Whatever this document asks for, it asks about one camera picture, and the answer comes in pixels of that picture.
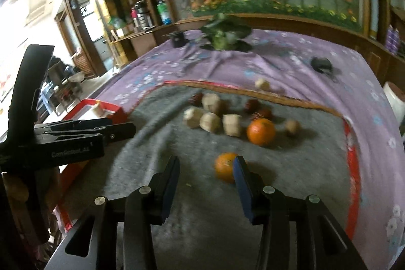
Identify black cylindrical holder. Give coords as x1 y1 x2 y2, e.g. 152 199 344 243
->
167 31 189 48

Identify purple floral tablecloth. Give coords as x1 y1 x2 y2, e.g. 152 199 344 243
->
96 29 404 269

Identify black small device with strap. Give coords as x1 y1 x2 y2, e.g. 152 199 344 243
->
310 57 334 78

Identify white paper roll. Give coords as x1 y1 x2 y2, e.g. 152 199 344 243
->
383 81 405 125

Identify black thermos flask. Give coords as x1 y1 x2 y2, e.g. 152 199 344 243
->
134 0 154 29

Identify red jujube lower right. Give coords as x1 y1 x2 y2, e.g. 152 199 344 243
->
252 108 273 120

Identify beige hexagonal cube top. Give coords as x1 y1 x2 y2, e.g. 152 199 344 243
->
201 93 222 115

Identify red white shallow box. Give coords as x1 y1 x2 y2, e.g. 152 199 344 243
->
51 98 128 233

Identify green leafy potted plant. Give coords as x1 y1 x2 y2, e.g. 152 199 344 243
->
198 14 253 53

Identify pink water bottle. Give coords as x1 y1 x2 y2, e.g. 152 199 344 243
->
130 8 140 31

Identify wooden side cabinet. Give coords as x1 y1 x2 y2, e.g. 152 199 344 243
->
112 25 178 62

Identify wooden chair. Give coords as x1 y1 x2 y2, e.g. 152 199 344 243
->
46 55 84 107

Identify red jujube upper right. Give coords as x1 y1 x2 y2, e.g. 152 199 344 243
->
244 99 260 114

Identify beige cube on tablecloth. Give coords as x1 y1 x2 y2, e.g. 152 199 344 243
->
255 78 270 92

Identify orange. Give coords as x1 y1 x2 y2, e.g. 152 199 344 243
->
247 118 277 147
214 152 237 184

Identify purple bottles on shelf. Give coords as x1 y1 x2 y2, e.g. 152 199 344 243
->
384 25 400 55

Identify small brown longan at right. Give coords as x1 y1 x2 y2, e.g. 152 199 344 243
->
284 119 301 136

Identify grey felt mat red border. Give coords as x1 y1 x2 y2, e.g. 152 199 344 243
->
62 85 357 269

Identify green white plastic bottle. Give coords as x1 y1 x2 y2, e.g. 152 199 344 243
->
157 0 172 25

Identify red jujube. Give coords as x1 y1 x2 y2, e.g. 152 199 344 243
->
252 108 273 120
244 99 260 114
189 93 204 107

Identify person hand holding left gripper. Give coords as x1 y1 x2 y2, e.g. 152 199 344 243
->
1 167 63 246

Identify beige hexagonal cube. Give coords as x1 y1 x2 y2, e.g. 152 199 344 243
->
183 106 205 129
201 93 222 115

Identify red jujube left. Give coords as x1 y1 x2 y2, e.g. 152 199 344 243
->
189 93 204 107

